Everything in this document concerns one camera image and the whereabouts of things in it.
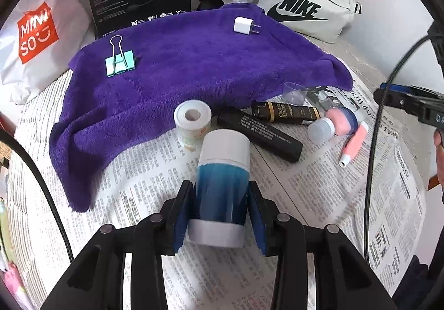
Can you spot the newspaper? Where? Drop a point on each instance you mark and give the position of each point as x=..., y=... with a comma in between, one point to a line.
x=138, y=192

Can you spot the blue bottle with white cap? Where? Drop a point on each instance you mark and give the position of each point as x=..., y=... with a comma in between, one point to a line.
x=222, y=185

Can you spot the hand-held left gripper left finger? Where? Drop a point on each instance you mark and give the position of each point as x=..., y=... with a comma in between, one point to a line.
x=184, y=223

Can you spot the purple towel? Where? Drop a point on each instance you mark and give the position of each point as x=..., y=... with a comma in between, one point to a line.
x=190, y=63

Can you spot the black tube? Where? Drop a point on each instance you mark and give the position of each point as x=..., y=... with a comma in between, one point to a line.
x=263, y=136

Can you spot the small translucent white bottle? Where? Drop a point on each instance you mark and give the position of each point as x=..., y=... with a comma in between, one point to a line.
x=321, y=131

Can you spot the white textured mat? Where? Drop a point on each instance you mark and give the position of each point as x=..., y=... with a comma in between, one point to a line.
x=360, y=63

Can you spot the white shopping bag red logo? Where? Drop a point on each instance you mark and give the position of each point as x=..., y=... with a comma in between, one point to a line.
x=69, y=18

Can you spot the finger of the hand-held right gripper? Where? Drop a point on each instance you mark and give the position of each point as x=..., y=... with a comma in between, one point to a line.
x=395, y=87
x=395, y=99

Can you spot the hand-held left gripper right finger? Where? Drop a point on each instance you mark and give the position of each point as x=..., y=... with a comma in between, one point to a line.
x=258, y=223

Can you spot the white charger plug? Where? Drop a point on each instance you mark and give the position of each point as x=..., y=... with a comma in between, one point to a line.
x=241, y=24

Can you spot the teal binder clip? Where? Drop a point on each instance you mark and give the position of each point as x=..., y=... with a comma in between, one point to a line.
x=119, y=65

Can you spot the pink and white tube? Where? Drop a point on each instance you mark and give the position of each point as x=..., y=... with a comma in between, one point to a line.
x=355, y=141

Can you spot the pink jar with blue lid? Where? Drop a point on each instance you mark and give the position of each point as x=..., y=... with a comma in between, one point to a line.
x=341, y=121

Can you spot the person's right hand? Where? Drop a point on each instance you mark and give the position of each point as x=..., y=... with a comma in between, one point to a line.
x=440, y=157

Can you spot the white tape roll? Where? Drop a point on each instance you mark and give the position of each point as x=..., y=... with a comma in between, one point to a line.
x=190, y=133

